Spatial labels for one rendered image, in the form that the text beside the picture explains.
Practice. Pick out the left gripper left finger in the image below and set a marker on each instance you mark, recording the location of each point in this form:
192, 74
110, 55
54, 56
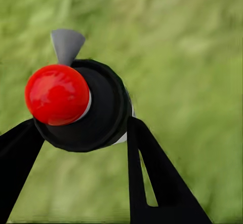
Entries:
19, 149

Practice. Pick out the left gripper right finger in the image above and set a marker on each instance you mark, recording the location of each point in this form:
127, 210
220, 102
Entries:
176, 202

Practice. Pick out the pesticide atomizer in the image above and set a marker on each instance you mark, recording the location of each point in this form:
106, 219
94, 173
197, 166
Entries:
78, 105

